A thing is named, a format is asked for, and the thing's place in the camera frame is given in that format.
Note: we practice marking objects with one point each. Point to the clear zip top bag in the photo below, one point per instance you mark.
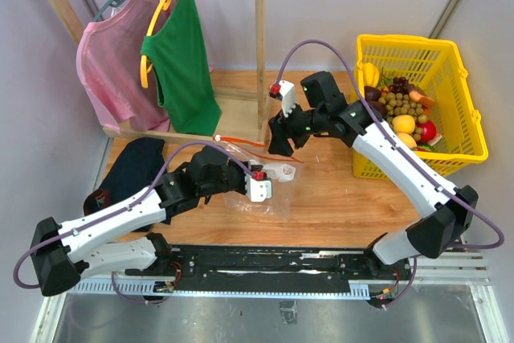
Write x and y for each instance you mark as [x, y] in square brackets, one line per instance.
[272, 189]

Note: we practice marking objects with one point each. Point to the green tank top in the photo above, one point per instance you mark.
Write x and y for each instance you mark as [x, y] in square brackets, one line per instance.
[180, 65]

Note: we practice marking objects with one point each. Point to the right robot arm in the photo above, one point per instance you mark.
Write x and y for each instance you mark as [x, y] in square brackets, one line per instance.
[445, 210]

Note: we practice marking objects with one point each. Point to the pink shirt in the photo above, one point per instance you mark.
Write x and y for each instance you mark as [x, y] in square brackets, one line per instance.
[108, 65]

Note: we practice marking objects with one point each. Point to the red apple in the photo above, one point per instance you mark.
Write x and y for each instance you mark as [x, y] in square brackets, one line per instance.
[427, 131]

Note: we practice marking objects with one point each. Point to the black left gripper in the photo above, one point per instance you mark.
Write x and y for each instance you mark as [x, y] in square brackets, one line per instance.
[234, 163]

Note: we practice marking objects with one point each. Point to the lower yellow peach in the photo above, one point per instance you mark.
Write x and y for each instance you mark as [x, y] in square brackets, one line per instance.
[407, 139]

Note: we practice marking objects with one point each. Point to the dark navy cloth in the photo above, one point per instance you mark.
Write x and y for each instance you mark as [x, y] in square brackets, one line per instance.
[134, 170]

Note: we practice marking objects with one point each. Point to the brown longan bunch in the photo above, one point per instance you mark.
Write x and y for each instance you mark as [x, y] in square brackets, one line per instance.
[397, 104]

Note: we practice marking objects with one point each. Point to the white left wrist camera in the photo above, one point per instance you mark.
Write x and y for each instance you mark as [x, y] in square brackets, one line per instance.
[258, 187]

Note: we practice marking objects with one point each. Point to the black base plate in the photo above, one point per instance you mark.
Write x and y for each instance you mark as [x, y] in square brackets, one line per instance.
[280, 271]

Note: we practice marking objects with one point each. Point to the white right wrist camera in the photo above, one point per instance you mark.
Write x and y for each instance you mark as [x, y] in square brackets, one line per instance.
[285, 92]

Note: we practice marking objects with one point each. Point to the dark grape bunch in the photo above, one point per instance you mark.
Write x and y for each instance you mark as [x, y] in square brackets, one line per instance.
[399, 85]

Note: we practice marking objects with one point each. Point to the yellow hanger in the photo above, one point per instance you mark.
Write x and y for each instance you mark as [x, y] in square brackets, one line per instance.
[145, 66]

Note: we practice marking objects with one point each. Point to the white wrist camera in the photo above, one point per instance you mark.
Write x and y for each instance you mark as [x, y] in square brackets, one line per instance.
[285, 92]
[258, 187]

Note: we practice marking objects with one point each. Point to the yellow bell pepper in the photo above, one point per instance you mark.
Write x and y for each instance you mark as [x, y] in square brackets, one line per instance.
[371, 75]

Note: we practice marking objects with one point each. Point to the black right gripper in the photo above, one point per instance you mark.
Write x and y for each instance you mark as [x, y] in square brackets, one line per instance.
[281, 130]

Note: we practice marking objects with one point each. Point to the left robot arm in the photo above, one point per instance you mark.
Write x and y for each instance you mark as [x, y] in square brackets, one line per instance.
[65, 253]

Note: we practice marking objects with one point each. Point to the aluminium rail frame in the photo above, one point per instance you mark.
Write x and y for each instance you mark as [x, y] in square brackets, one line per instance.
[457, 266]

